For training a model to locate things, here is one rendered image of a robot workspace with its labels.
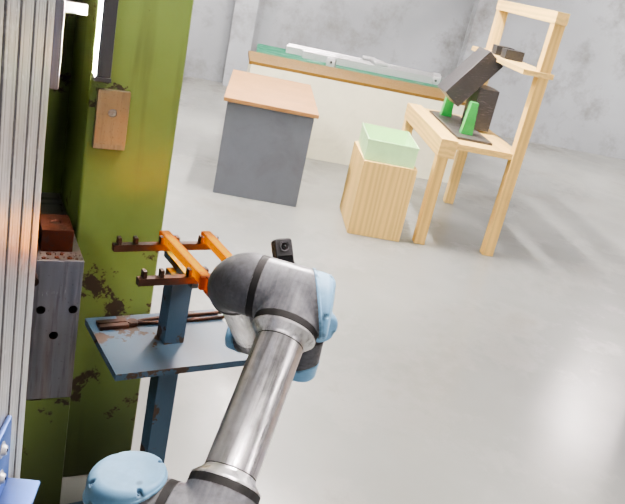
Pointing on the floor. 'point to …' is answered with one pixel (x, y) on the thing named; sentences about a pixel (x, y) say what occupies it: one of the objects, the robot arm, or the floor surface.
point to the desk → (264, 138)
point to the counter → (354, 106)
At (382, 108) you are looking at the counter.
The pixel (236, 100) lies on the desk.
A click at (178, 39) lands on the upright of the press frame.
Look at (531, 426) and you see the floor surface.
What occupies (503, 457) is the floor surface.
